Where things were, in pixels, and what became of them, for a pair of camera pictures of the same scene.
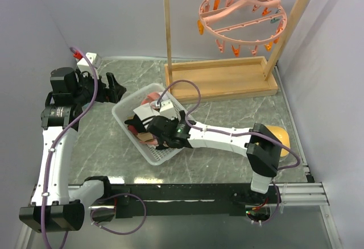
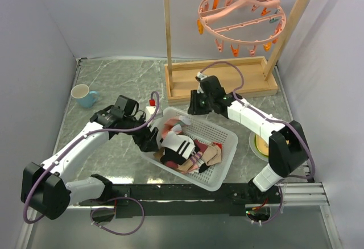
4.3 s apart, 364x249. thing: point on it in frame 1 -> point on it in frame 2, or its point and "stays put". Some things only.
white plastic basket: (123, 111) -> (212, 177)
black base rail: (162, 201) stays put
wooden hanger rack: (229, 78) stays put
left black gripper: (118, 90) -> (147, 140)
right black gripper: (176, 121) -> (193, 107)
